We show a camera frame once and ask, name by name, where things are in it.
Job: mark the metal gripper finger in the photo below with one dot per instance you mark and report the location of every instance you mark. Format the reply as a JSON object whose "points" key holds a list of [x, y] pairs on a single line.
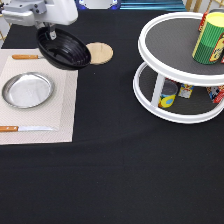
{"points": [[52, 33]]}

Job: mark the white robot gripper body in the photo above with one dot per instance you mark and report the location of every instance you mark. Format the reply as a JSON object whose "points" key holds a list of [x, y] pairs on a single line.
{"points": [[32, 12]]}

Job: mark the black plastic bowl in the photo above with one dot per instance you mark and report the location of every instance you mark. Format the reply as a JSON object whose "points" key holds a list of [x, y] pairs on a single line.
{"points": [[65, 52]]}

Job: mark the round silver metal plate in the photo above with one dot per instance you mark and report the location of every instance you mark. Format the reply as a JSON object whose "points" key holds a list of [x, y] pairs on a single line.
{"points": [[27, 90]]}

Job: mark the round wooden coaster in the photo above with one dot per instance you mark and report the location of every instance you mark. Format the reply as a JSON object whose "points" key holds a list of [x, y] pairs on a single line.
{"points": [[100, 53]]}

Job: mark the beige woven placemat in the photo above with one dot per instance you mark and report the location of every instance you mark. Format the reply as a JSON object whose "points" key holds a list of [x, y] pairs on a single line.
{"points": [[56, 112]]}

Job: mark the yellow blue can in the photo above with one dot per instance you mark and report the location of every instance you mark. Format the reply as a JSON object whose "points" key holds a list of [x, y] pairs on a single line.
{"points": [[168, 94]]}

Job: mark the small yellow box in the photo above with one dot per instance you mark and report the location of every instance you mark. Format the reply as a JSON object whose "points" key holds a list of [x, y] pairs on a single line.
{"points": [[186, 91]]}

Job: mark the red can behind green can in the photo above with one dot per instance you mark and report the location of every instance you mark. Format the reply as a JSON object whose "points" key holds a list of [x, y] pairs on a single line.
{"points": [[202, 22]]}

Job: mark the green ribbed can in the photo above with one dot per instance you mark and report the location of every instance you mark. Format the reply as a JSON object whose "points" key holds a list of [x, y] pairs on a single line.
{"points": [[210, 43]]}

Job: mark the red white snack packet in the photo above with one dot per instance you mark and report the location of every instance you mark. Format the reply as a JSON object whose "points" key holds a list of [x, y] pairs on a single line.
{"points": [[216, 93]]}

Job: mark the wooden-handled fork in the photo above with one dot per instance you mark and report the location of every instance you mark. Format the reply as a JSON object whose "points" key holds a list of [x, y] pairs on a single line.
{"points": [[22, 57]]}

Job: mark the wooden-handled knife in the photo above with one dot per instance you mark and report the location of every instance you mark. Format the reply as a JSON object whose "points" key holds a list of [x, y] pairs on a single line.
{"points": [[25, 128]]}

